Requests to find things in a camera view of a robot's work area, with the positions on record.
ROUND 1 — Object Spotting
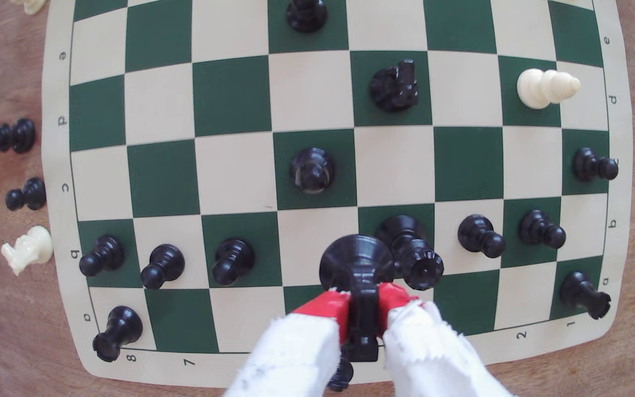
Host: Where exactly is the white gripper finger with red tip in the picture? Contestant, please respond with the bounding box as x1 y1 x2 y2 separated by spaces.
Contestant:
224 290 352 397
379 282 512 397

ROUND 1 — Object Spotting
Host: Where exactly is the black chess king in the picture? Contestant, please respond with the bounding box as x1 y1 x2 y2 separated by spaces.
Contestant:
319 234 395 393

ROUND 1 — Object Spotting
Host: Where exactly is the black chess queen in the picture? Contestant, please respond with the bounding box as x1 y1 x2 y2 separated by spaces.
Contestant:
375 215 445 291

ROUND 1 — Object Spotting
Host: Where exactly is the black chess pawn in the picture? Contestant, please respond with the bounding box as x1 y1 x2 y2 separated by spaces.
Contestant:
79 235 126 278
289 147 335 195
140 244 186 290
212 238 256 286
5 177 47 211
573 147 619 183
519 210 567 249
458 214 506 259

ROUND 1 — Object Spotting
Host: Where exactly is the black chess rook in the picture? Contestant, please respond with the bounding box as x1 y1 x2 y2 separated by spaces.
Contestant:
93 306 143 363
559 271 611 320

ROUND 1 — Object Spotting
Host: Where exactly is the green and cream chess mat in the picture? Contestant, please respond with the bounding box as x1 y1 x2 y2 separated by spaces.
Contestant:
41 0 635 389

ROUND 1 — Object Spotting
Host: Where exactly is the black chess knight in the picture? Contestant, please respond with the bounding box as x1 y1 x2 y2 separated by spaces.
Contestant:
369 60 420 113

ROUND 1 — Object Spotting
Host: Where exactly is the white chess knight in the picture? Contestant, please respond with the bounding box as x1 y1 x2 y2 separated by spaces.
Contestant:
0 225 54 276

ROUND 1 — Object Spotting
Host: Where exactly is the white chess pawn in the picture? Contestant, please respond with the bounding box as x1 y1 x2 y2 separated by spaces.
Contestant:
516 68 581 110

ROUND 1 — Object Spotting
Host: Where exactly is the black chess piece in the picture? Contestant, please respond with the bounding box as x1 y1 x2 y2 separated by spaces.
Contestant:
287 0 329 33

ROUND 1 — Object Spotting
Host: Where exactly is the white chess piece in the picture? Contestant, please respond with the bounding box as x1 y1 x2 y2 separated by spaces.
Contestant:
11 0 48 15

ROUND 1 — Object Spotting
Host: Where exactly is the black pawn off-board upper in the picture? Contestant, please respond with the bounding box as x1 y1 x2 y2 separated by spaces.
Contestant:
0 118 36 154

